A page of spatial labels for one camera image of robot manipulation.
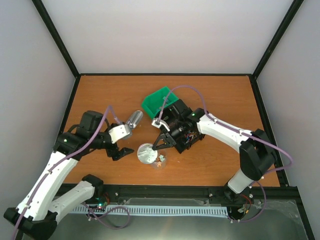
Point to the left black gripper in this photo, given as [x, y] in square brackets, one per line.
[111, 152]

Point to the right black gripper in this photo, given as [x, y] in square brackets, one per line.
[164, 137]

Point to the silver jar lid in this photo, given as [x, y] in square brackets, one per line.
[146, 154]

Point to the clear plastic jar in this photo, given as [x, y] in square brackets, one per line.
[161, 160]

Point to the black popsicle candy bin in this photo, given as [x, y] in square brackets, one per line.
[176, 115]

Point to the metal scoop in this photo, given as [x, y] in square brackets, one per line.
[134, 120]

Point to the green candy bin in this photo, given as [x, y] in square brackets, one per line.
[152, 104]

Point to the black lollipop candy bin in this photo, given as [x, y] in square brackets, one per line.
[190, 140]

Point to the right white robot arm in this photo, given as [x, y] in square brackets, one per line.
[256, 155]

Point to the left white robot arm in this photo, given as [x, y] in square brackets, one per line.
[39, 213]

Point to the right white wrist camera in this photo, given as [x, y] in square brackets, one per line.
[158, 123]

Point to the light blue cable duct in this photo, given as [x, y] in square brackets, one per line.
[156, 210]

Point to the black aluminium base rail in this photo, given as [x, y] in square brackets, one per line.
[215, 194]

